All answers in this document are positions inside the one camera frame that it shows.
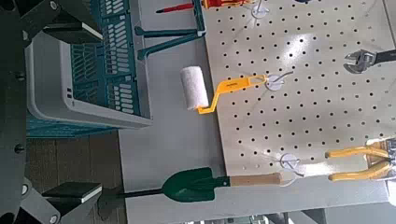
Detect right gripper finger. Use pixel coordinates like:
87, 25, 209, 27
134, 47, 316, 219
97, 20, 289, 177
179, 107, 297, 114
15, 0, 104, 45
18, 181, 104, 224

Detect teal crate with grey rim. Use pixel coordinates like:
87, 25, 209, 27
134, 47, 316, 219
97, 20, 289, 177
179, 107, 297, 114
24, 0, 153, 139

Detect red yellow screwdriver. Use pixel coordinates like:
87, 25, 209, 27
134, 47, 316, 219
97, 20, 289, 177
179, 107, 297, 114
155, 0, 250, 14

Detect grey display stand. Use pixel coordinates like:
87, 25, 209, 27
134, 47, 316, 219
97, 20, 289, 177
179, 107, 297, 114
118, 0, 390, 224

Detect white pegboard hook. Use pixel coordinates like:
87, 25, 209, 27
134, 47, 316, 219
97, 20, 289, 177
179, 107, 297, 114
250, 0, 271, 20
278, 152, 307, 188
264, 70, 295, 92

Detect beige perforated pegboard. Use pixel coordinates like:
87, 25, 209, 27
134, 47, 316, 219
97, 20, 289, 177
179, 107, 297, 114
201, 0, 396, 176

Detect black steel adjustable wrench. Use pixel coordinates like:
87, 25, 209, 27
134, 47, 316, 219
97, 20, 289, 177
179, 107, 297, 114
343, 49, 396, 75

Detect green trowel wooden handle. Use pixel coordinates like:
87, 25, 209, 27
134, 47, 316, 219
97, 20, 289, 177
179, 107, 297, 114
162, 166, 283, 203

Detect white paint roller yellow handle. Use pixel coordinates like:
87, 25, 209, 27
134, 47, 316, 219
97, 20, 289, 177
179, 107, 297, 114
179, 64, 269, 116

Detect yellow handled pliers in package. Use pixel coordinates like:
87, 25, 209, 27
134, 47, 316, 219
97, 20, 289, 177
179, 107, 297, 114
325, 136, 396, 182

